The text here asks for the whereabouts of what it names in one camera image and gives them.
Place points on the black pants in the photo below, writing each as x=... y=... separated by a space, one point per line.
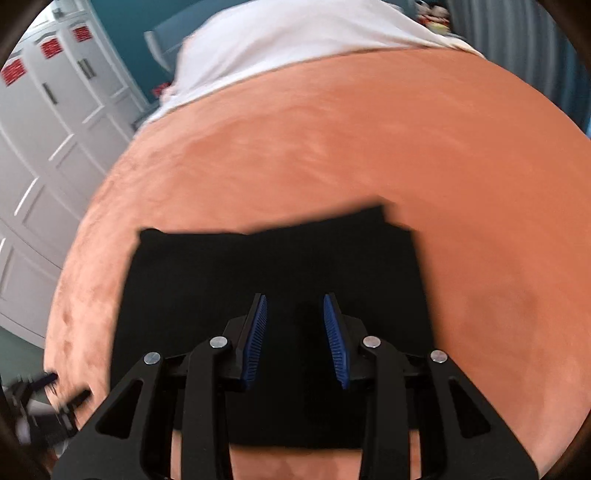
x=183 y=288

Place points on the white pillow cover sheet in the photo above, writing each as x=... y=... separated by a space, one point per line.
x=256 y=37

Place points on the orange plush bed blanket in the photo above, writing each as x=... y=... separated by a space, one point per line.
x=492 y=175

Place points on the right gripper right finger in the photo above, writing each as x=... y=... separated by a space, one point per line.
x=461 y=435

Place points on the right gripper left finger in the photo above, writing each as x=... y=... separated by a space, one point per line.
x=129 y=436

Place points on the blue upholstered headboard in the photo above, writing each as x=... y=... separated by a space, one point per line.
x=165 y=40

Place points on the grey curtain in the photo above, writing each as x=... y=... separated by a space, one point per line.
x=523 y=38

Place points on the red box on nightstand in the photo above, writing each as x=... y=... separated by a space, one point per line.
x=159 y=89

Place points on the white wardrobe with red decals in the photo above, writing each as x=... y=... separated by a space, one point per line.
x=69 y=109

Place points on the doll figurines pair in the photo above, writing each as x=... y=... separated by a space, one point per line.
x=434 y=16

